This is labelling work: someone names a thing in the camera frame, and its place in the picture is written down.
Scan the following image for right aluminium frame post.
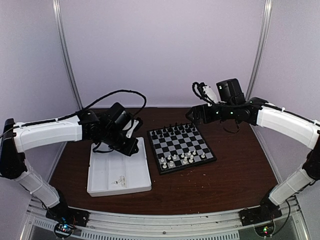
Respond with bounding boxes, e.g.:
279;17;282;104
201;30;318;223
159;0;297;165
245;0;273;100

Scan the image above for front aluminium rail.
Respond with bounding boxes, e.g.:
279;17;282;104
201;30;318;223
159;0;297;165
26;197;302;240

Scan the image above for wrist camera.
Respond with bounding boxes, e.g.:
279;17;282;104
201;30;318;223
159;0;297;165
197;82;218;104
126;119;139;138

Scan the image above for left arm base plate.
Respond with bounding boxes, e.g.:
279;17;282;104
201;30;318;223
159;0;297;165
45;208;90;227

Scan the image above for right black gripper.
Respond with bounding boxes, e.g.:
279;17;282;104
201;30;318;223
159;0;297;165
186;101;236;126

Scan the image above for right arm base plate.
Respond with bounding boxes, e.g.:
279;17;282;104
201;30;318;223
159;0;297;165
239;206;283;226

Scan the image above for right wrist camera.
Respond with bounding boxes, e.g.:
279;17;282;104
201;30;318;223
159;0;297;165
197;82;218;104

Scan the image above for black grey chess board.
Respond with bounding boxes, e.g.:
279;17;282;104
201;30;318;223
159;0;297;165
147;122;217;175

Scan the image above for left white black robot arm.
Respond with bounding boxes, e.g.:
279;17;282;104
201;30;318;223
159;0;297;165
0;102;143;222

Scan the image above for white chess piece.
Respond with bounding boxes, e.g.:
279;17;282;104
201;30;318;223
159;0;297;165
182;156;189;165

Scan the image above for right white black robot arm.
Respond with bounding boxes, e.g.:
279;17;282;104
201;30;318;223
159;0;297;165
186;78;320;221

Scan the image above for left aluminium frame post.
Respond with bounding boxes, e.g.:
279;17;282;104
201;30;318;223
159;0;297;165
52;0;83;110

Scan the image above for white plastic compartment tray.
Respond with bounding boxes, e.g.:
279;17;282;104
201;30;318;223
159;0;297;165
86;137;152;197

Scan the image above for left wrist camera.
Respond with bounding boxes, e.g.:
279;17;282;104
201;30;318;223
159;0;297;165
126;119;139;138

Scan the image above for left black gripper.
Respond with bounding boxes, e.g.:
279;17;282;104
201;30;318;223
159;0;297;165
102;127;139;157

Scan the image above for aluminium frame post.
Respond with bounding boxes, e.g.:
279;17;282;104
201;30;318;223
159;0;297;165
52;0;83;110
245;0;273;100

